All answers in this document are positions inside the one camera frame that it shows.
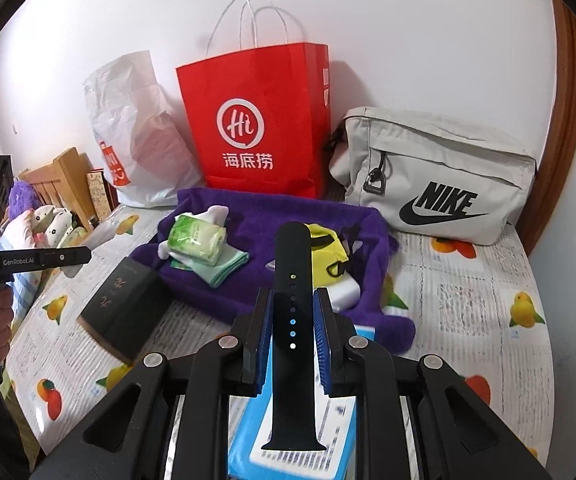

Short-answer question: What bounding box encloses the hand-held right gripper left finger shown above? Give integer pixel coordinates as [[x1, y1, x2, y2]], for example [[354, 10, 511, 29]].
[[30, 287, 274, 480]]

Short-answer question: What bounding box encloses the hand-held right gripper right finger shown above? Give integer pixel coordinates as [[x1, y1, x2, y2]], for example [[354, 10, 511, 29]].
[[313, 287, 552, 480]]

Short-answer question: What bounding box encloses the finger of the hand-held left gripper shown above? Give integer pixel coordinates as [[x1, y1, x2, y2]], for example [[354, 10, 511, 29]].
[[49, 246, 93, 268]]

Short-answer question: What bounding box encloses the black watch strap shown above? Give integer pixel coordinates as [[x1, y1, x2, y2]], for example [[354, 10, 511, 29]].
[[260, 220, 328, 454]]

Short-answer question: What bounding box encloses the yellow eye mask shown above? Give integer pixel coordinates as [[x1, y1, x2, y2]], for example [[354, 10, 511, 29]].
[[304, 223, 365, 282]]

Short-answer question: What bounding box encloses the blue tissue packet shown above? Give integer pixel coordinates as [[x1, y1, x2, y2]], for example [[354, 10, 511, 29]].
[[227, 324, 377, 480]]

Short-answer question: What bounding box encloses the purple plush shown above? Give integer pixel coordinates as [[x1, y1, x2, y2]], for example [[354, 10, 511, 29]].
[[7, 182, 37, 221]]

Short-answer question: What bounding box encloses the white sponge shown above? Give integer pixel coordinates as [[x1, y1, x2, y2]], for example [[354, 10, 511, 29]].
[[329, 271, 362, 312]]

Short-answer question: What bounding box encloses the blue plaid cloth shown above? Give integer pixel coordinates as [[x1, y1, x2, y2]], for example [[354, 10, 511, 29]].
[[0, 236, 37, 322]]

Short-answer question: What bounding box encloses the dark green box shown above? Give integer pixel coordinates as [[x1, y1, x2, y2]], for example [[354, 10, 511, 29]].
[[76, 255, 173, 365]]

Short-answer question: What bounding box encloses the light green cloth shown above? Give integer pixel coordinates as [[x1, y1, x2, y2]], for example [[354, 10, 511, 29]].
[[170, 249, 250, 289]]

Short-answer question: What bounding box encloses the wooden headboard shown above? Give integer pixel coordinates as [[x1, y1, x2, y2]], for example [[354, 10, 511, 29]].
[[17, 147, 97, 234]]

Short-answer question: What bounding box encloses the purple towel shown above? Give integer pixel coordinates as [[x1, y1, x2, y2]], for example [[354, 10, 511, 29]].
[[127, 187, 417, 354]]

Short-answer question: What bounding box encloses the pale green tissue pack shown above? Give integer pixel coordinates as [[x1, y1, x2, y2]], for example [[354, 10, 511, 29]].
[[167, 213, 228, 267]]

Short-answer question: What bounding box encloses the white plastic bag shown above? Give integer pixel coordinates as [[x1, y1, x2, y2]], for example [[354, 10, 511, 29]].
[[82, 51, 207, 209]]

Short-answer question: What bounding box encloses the fruit print bedsheet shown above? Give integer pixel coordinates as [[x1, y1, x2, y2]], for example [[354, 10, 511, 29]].
[[4, 206, 557, 480]]

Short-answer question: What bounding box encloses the grey fabric bag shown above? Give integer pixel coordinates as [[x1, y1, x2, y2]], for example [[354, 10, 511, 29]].
[[323, 105, 539, 247]]

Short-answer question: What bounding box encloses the red paper bag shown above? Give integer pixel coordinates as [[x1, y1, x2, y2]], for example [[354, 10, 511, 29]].
[[175, 0, 332, 201]]

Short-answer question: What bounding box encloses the brown wooden board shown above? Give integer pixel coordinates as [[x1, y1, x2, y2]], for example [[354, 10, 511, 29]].
[[522, 0, 576, 259]]

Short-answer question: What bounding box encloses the brown picture frame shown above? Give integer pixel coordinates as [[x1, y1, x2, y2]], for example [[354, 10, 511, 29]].
[[86, 168, 119, 225]]

